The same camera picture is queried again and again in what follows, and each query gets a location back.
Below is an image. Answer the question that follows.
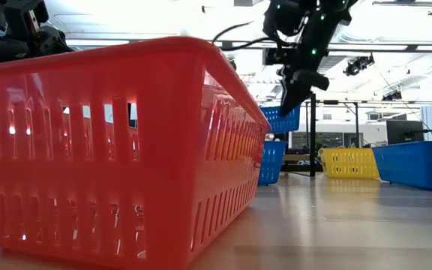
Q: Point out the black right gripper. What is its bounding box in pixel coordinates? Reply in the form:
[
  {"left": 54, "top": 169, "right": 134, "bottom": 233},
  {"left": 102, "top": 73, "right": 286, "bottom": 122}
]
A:
[{"left": 278, "top": 66, "right": 330, "bottom": 118}]

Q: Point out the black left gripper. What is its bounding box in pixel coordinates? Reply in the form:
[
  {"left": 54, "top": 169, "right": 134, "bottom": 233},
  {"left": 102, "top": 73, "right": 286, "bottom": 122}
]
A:
[{"left": 4, "top": 0, "right": 76, "bottom": 58}]

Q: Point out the blue plastic basket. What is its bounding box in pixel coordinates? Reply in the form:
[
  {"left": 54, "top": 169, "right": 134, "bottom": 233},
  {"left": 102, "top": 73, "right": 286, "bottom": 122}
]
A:
[
  {"left": 371, "top": 140, "right": 432, "bottom": 192},
  {"left": 258, "top": 140, "right": 288, "bottom": 186},
  {"left": 259, "top": 103, "right": 302, "bottom": 135}
]

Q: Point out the yellow plastic basket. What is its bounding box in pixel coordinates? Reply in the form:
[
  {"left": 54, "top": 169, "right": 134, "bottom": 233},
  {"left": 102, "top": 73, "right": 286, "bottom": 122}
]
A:
[{"left": 317, "top": 147, "right": 381, "bottom": 180}]

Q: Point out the large red plastic basket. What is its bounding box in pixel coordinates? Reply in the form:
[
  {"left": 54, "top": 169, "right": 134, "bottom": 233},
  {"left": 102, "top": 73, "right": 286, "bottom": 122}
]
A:
[{"left": 0, "top": 36, "right": 272, "bottom": 270}]

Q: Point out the wooden shelf board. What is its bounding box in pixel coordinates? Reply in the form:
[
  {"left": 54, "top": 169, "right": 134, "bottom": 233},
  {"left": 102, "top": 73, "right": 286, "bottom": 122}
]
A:
[{"left": 282, "top": 154, "right": 311, "bottom": 163}]

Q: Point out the black ceiling spotlight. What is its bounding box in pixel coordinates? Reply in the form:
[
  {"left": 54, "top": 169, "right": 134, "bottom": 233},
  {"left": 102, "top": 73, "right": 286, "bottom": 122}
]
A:
[
  {"left": 382, "top": 89, "right": 404, "bottom": 102},
  {"left": 343, "top": 55, "right": 376, "bottom": 77}
]

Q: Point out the black computer monitor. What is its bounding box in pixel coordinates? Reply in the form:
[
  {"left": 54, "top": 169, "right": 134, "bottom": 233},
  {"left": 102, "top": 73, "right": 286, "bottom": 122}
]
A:
[{"left": 385, "top": 119, "right": 425, "bottom": 146}]

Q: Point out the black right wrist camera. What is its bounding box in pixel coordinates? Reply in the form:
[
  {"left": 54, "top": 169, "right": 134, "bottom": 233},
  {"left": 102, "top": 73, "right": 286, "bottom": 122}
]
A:
[{"left": 262, "top": 47, "right": 296, "bottom": 67}]

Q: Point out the black shelf frame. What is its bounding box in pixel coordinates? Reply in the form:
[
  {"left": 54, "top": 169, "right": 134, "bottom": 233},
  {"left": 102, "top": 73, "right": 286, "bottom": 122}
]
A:
[{"left": 304, "top": 93, "right": 317, "bottom": 178}]

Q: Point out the silver ceiling duct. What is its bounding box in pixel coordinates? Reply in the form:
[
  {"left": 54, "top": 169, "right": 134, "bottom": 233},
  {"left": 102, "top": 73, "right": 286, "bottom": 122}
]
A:
[{"left": 317, "top": 55, "right": 352, "bottom": 76}]

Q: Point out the black aluminium table frame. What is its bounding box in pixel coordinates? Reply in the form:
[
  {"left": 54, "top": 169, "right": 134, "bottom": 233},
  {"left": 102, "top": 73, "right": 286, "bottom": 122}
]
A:
[{"left": 280, "top": 161, "right": 324, "bottom": 174}]

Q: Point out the black background rig frame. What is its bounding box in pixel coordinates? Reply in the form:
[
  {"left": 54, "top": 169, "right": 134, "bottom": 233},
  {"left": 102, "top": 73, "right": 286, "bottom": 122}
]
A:
[{"left": 315, "top": 99, "right": 432, "bottom": 149}]

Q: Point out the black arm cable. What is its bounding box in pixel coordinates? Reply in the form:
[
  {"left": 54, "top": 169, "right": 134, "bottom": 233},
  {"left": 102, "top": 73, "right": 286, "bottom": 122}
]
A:
[{"left": 211, "top": 21, "right": 277, "bottom": 53}]

